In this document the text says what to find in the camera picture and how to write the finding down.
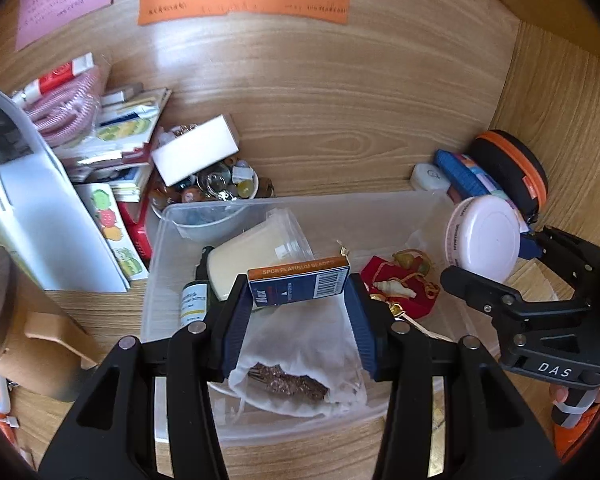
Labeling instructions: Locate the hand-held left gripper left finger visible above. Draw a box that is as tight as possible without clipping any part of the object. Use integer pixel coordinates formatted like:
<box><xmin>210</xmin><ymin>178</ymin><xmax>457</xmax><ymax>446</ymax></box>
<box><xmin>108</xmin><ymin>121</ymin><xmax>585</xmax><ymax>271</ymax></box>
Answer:
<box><xmin>39</xmin><ymin>274</ymin><xmax>251</xmax><ymax>480</ymax></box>

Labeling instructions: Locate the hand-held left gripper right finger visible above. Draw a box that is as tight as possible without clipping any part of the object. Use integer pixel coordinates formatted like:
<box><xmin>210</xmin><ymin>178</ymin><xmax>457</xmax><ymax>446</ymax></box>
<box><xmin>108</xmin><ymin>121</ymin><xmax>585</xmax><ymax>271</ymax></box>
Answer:
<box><xmin>344</xmin><ymin>275</ymin><xmax>561</xmax><ymax>480</ymax></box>

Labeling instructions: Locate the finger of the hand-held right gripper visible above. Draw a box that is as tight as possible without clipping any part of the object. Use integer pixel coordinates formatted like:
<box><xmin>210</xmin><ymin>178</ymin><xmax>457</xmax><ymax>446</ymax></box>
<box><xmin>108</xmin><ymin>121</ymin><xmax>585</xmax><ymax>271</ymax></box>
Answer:
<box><xmin>518</xmin><ymin>225</ymin><xmax>600</xmax><ymax>307</ymax></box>
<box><xmin>440</xmin><ymin>265</ymin><xmax>532</xmax><ymax>342</ymax></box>

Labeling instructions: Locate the shell charm with cream cord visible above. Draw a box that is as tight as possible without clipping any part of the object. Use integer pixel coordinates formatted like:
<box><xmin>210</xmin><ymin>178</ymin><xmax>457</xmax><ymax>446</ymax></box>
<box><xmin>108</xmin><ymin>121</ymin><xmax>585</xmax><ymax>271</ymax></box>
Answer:
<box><xmin>372</xmin><ymin>249</ymin><xmax>433</xmax><ymax>306</ymax></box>

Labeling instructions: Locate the white round jar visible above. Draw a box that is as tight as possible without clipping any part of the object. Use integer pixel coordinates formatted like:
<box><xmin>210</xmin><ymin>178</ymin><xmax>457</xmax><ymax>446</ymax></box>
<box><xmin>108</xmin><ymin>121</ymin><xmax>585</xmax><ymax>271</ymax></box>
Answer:
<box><xmin>442</xmin><ymin>195</ymin><xmax>522</xmax><ymax>284</ymax></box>

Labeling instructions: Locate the white drawstring bag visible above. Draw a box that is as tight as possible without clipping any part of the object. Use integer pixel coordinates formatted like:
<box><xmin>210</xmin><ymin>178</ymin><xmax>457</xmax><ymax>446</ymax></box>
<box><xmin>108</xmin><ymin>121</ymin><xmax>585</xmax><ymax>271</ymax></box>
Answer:
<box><xmin>227</xmin><ymin>300</ymin><xmax>370</xmax><ymax>418</ymax></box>

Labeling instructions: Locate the blue and orange blade box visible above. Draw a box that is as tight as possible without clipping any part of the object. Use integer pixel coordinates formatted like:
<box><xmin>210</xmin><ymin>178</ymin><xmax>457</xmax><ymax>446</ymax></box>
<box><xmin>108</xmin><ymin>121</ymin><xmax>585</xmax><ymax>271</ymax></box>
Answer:
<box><xmin>246</xmin><ymin>256</ymin><xmax>352</xmax><ymax>309</ymax></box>

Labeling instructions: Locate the clear plastic storage box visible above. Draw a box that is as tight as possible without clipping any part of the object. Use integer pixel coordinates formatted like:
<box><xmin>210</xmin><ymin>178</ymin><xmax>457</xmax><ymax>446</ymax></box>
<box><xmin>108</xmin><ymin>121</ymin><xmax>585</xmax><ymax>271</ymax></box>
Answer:
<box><xmin>141</xmin><ymin>190</ymin><xmax>473</xmax><ymax>443</ymax></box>

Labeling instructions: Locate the wooden desktop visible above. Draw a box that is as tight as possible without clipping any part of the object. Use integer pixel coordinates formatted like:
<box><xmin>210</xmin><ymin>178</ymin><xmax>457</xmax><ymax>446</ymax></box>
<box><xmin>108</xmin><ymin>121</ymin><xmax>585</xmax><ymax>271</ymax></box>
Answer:
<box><xmin>0</xmin><ymin>125</ymin><xmax>600</xmax><ymax>480</ymax></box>

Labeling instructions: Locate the gold ribbon charm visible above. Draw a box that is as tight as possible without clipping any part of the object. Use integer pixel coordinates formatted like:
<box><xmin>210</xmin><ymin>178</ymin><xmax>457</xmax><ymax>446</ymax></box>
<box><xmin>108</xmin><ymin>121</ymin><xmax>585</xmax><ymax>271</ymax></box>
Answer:
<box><xmin>336</xmin><ymin>239</ymin><xmax>456</xmax><ymax>343</ymax></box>

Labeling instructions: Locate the dark green spray bottle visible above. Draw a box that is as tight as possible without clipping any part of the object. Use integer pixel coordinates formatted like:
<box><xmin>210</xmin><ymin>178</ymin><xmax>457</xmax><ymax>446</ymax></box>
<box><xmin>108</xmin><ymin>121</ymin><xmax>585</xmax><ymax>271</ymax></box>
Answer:
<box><xmin>179</xmin><ymin>246</ymin><xmax>217</xmax><ymax>331</ymax></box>

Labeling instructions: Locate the red velvet pouch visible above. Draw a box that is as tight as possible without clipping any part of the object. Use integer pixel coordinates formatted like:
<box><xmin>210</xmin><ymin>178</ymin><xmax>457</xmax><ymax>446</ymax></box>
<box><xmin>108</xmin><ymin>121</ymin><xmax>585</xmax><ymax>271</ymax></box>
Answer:
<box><xmin>361</xmin><ymin>255</ymin><xmax>440</xmax><ymax>320</ymax></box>

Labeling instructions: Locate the small clear bowl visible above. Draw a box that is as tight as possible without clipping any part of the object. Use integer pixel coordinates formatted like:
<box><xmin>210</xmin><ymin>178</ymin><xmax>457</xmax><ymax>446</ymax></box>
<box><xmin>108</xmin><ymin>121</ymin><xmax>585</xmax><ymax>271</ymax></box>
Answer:
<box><xmin>172</xmin><ymin>205</ymin><xmax>246</xmax><ymax>242</ymax></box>

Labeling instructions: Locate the black case with orange zip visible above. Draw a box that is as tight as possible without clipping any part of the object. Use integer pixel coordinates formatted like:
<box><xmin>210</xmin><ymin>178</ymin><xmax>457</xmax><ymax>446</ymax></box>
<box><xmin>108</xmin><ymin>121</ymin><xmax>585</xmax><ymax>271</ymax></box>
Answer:
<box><xmin>467</xmin><ymin>130</ymin><xmax>548</xmax><ymax>226</ymax></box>

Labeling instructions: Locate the blue pencil case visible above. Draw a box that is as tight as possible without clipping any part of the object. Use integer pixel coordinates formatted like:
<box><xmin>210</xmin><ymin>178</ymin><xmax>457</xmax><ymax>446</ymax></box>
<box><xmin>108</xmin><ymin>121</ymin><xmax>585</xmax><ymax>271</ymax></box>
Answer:
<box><xmin>434</xmin><ymin>149</ymin><xmax>518</xmax><ymax>211</ymax></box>

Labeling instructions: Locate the white round tape case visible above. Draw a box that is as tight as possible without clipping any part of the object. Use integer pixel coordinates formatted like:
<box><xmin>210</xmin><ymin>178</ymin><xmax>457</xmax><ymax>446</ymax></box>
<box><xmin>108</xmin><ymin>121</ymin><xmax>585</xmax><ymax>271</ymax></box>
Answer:
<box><xmin>411</xmin><ymin>162</ymin><xmax>452</xmax><ymax>192</ymax></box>

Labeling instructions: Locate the red booklet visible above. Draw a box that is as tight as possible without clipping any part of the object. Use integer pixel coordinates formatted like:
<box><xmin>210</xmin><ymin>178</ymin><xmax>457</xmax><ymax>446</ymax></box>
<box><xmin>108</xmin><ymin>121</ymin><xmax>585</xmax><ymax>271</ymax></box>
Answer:
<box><xmin>117</xmin><ymin>200</ymin><xmax>153</xmax><ymax>261</ymax></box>

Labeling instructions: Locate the bowl of beads and trinkets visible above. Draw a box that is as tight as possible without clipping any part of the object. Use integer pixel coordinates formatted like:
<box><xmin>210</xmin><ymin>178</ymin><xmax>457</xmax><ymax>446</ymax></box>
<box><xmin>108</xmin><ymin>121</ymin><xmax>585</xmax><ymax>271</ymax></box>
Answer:
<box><xmin>150</xmin><ymin>127</ymin><xmax>276</xmax><ymax>218</ymax></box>

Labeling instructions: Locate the fruit sticker strip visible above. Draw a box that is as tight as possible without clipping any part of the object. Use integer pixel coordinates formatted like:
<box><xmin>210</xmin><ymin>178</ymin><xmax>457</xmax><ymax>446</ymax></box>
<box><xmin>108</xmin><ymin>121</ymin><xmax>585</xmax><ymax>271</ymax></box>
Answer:
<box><xmin>75</xmin><ymin>182</ymin><xmax>150</xmax><ymax>281</ymax></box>

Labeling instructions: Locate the white rectangular box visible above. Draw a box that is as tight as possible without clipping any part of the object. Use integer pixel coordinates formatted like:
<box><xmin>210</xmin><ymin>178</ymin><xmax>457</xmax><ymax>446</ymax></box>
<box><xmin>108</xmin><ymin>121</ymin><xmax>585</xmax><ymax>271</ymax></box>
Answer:
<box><xmin>151</xmin><ymin>114</ymin><xmax>241</xmax><ymax>187</ymax></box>

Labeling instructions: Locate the cork mug with wooden lid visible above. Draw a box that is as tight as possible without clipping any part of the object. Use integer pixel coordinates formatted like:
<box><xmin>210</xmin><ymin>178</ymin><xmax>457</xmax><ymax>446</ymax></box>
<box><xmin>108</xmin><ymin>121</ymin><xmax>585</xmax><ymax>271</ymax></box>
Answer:
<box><xmin>0</xmin><ymin>246</ymin><xmax>101</xmax><ymax>402</ymax></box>

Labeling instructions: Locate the white paper folder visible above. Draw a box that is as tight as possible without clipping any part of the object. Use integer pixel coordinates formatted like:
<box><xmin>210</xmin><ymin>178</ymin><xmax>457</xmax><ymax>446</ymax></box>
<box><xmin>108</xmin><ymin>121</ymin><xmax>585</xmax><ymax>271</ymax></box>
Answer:
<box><xmin>0</xmin><ymin>86</ymin><xmax>131</xmax><ymax>293</ymax></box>

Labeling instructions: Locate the pile of sticker sheets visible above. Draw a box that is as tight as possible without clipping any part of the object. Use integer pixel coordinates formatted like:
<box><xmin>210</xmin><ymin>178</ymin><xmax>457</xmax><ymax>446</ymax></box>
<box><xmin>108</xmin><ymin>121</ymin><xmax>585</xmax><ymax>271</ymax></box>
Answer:
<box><xmin>95</xmin><ymin>82</ymin><xmax>173</xmax><ymax>148</ymax></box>

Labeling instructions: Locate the red and white box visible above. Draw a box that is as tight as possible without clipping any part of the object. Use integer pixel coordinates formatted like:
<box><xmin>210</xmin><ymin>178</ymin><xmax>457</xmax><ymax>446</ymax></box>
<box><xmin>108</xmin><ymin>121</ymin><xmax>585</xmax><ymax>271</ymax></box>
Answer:
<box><xmin>11</xmin><ymin>54</ymin><xmax>96</xmax><ymax>103</ymax></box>

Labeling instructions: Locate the pink paper note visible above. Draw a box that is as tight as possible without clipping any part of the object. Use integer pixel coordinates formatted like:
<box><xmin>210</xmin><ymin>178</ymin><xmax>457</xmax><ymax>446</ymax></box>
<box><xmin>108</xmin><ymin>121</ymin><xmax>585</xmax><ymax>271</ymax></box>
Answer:
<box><xmin>16</xmin><ymin>0</ymin><xmax>117</xmax><ymax>52</ymax></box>

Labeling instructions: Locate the pink coiled rope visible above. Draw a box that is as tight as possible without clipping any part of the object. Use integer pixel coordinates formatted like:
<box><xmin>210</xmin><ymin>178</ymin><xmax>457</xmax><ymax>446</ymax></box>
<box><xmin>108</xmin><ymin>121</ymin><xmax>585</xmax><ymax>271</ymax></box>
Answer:
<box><xmin>27</xmin><ymin>67</ymin><xmax>106</xmax><ymax>146</ymax></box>

